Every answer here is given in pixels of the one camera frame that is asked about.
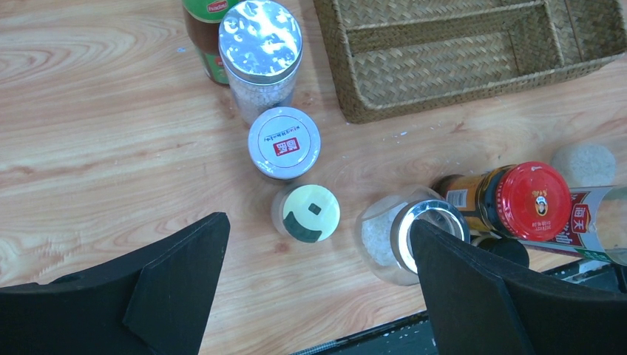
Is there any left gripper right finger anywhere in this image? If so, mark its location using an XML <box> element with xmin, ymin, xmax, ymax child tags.
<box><xmin>410</xmin><ymin>220</ymin><xmax>626</xmax><ymax>354</ymax></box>

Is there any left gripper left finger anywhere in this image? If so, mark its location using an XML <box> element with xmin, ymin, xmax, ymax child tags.
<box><xmin>1</xmin><ymin>212</ymin><xmax>231</xmax><ymax>354</ymax></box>

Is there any red cap sauce bottle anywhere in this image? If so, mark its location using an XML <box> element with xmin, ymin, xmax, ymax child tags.
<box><xmin>430</xmin><ymin>161</ymin><xmax>572</xmax><ymax>242</ymax></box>

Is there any tall black cap oil bottle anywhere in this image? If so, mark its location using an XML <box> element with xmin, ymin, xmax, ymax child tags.
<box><xmin>522</xmin><ymin>185</ymin><xmax>626</xmax><ymax>266</ymax></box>

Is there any small black cap spice jar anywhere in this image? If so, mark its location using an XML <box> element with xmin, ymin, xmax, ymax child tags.
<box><xmin>471</xmin><ymin>234</ymin><xmax>530</xmax><ymax>268</ymax></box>

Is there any open glass jar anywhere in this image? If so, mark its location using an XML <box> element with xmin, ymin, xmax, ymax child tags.
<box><xmin>354</xmin><ymin>185</ymin><xmax>471</xmax><ymax>286</ymax></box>

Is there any pale green cap shaker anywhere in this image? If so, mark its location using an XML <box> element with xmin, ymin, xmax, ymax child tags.
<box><xmin>271</xmin><ymin>183</ymin><xmax>341</xmax><ymax>243</ymax></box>

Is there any woven divided basket tray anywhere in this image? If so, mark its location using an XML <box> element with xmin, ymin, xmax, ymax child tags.
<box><xmin>314</xmin><ymin>1</ymin><xmax>626</xmax><ymax>124</ymax></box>

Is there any silver lid salt jar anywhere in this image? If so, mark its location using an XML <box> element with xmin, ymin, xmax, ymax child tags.
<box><xmin>219</xmin><ymin>1</ymin><xmax>303</xmax><ymax>126</ymax></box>

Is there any yellow cap green bottle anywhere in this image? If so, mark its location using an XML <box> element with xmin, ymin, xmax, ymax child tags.
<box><xmin>182</xmin><ymin>0</ymin><xmax>239</xmax><ymax>86</ymax></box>

